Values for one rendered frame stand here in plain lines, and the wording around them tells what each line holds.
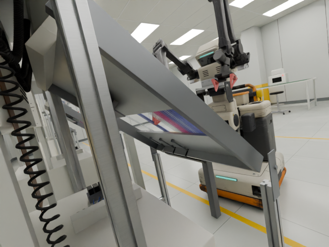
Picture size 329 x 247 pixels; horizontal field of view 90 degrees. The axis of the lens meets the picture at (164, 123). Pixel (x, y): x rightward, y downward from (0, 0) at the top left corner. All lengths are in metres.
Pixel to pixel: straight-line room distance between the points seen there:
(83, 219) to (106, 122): 0.50
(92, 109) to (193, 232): 0.44
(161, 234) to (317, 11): 7.36
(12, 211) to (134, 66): 0.28
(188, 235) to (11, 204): 0.41
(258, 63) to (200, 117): 6.93
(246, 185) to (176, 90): 1.25
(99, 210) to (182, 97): 0.51
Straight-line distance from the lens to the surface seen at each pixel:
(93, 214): 0.71
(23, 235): 0.33
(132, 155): 1.38
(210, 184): 1.40
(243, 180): 1.53
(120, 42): 0.34
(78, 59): 0.26
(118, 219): 0.30
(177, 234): 0.56
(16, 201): 0.32
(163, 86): 0.36
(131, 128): 1.06
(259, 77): 7.29
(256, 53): 7.37
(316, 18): 7.48
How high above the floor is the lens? 0.99
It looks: 7 degrees down
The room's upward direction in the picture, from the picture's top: 12 degrees counter-clockwise
